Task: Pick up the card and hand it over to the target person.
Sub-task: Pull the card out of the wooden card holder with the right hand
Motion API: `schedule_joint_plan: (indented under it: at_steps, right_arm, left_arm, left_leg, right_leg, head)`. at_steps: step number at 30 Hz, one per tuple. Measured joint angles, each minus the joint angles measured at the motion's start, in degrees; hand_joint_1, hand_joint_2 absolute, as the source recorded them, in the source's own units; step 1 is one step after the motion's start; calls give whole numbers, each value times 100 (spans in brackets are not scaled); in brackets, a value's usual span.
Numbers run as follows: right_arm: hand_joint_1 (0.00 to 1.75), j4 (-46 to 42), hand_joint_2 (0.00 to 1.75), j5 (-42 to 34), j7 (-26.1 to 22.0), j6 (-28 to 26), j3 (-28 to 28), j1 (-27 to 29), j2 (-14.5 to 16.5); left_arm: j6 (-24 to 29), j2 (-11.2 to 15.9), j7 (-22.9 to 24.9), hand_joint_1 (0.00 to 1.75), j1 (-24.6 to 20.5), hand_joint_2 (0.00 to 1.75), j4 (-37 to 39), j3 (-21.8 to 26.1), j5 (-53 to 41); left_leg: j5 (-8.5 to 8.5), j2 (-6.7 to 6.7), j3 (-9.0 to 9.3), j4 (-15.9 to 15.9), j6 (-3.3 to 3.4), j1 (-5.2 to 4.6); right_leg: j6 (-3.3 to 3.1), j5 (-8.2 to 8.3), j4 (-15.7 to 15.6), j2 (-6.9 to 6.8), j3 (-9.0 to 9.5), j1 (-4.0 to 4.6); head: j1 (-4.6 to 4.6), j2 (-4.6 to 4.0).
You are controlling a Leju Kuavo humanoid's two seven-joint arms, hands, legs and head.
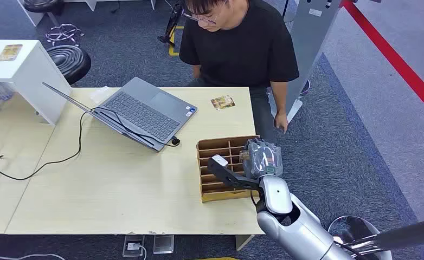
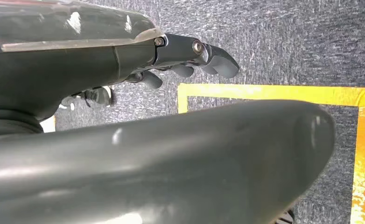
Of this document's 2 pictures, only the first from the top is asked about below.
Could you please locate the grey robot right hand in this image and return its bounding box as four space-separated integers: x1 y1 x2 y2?
242 138 284 180

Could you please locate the person's left hand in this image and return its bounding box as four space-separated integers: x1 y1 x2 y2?
273 112 289 134

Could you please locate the wooden slotted card organizer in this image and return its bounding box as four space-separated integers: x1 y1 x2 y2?
196 134 261 204

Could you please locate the patterned card on desk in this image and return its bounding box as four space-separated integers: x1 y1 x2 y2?
210 94 236 111

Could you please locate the person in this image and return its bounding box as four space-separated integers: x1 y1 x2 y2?
178 0 300 144

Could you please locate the patterned card on cabinet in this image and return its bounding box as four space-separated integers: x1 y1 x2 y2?
0 44 23 62

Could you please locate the grey metal pillar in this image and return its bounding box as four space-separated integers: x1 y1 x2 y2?
268 0 343 124

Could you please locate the white table leg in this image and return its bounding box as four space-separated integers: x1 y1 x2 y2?
235 235 256 251

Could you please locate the chrome round stand base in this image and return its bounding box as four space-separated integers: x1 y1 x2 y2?
327 215 394 260

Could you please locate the grey open laptop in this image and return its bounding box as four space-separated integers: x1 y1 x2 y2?
42 76 198 153

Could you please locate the grey floor socket cover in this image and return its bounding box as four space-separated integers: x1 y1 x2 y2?
152 235 175 255

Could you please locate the black folded stand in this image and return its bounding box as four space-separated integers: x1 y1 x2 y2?
157 2 184 47

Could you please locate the floor socket with white plug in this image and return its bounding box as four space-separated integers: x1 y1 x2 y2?
122 235 145 258

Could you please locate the dark metal pole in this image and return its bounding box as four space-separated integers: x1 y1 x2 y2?
336 217 424 256

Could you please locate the clear plastic wrapper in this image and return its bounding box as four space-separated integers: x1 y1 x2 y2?
89 86 111 105

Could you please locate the black round stool seat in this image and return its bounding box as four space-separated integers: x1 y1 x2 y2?
46 44 92 86
22 0 66 16

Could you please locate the chrome stool base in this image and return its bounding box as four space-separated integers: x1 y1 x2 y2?
45 23 85 47

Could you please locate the white cabinet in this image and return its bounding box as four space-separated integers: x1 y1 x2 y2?
0 39 73 126

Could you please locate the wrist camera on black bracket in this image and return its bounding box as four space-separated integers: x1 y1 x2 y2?
207 154 261 191

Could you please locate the black laptop power cable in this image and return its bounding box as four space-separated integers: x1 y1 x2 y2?
0 106 182 181

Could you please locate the white cable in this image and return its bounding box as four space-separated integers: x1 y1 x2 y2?
0 253 66 260

